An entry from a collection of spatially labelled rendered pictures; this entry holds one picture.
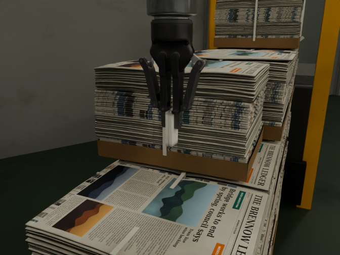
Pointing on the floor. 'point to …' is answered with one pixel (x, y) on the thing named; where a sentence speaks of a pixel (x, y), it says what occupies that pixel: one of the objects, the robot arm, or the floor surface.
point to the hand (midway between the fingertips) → (171, 127)
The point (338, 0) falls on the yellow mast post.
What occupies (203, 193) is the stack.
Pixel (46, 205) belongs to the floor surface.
